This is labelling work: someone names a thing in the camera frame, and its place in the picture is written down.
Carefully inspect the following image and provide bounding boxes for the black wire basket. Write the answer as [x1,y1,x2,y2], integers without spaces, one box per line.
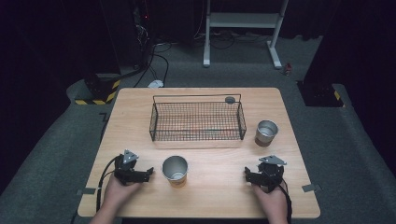
[148,93,248,143]

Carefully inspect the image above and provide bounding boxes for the plain steel cup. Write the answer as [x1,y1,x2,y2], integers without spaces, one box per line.
[254,119,279,147]

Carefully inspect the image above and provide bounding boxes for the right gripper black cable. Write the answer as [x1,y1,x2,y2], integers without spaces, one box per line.
[277,177,293,224]

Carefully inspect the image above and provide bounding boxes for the black yellow striped base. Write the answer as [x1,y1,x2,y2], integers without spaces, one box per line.
[297,79,346,108]
[74,73,121,106]

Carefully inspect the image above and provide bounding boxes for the black floor cables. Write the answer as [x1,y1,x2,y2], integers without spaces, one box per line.
[133,29,237,89]

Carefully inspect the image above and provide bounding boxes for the white power adapter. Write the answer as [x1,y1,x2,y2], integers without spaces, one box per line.
[147,79,165,89]

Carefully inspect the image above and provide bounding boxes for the grey tape strip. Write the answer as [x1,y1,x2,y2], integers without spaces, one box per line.
[301,183,323,193]
[76,187,97,196]

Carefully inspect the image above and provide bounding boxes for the person's right hand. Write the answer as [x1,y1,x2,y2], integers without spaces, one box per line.
[251,183,290,218]

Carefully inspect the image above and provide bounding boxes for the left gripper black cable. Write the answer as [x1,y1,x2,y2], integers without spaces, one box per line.
[95,154,121,213]

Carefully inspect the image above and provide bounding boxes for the dark equipment rack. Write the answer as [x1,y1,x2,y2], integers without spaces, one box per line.
[129,0,157,71]

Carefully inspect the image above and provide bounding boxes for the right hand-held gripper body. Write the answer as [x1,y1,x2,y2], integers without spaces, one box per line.
[257,155,288,193]

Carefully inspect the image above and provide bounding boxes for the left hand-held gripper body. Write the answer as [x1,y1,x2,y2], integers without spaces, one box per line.
[113,149,148,187]

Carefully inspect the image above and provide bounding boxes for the orange cup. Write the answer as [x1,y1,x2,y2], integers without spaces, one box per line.
[161,155,190,189]

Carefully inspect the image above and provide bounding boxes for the white metal stand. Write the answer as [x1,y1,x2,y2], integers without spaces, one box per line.
[203,0,290,70]

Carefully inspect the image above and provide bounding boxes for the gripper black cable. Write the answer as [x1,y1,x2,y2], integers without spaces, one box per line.
[95,154,121,213]
[277,177,293,224]

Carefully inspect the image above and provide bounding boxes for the person's left hand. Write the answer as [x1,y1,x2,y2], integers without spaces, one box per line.
[103,177,144,214]

